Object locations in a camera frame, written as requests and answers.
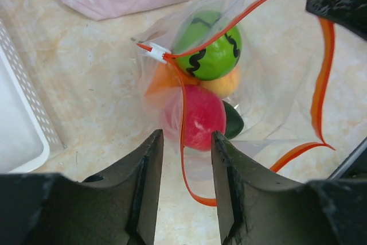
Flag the clear orange zip bag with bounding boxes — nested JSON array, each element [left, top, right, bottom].
[[132, 0, 335, 207]]

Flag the white perforated plastic basket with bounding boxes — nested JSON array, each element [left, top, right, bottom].
[[0, 24, 63, 173]]

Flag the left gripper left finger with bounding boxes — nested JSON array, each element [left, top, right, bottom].
[[1, 130, 164, 244]]

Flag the dark green avocado toy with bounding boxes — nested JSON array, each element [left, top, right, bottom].
[[223, 101, 244, 139]]

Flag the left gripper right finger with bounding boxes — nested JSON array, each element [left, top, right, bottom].
[[212, 132, 366, 244]]

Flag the red apple toy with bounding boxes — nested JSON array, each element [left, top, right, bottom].
[[160, 84, 227, 151]]

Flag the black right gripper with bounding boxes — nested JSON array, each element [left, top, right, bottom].
[[328, 138, 367, 180]]

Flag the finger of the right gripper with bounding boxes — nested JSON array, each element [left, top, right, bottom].
[[306, 0, 366, 40]]

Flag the orange fruit toy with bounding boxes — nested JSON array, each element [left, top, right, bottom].
[[145, 63, 200, 96]]

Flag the peach toy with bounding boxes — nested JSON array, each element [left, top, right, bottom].
[[200, 66, 241, 99]]

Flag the green watermelon ball toy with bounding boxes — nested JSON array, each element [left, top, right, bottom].
[[171, 10, 243, 80]]

